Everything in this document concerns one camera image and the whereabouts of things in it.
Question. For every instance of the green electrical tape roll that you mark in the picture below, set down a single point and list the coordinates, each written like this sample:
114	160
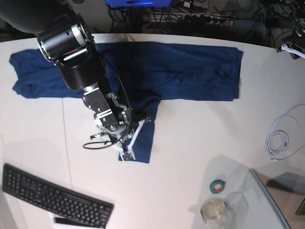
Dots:
217	186

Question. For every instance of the black power strip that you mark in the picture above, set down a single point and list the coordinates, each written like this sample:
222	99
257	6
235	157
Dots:
209	19

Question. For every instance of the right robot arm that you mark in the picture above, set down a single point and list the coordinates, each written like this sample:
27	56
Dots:
64	40

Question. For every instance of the glass panel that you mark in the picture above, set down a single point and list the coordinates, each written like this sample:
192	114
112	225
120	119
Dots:
287	189

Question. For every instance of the blue box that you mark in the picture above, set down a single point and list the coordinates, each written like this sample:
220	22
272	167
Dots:
138	3

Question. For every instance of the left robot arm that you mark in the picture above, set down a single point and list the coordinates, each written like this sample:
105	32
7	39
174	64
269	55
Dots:
297	15

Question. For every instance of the clear glass jar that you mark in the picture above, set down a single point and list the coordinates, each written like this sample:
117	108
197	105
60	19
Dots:
214	214

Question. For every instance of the dark blue t-shirt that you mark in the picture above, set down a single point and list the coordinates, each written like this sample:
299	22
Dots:
143	73

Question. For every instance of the black computer keyboard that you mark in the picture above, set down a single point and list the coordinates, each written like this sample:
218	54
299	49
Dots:
71	206

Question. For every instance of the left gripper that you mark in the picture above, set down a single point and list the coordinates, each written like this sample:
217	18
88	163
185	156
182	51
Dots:
297	41

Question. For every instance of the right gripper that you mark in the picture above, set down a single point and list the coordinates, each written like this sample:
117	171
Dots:
123	136

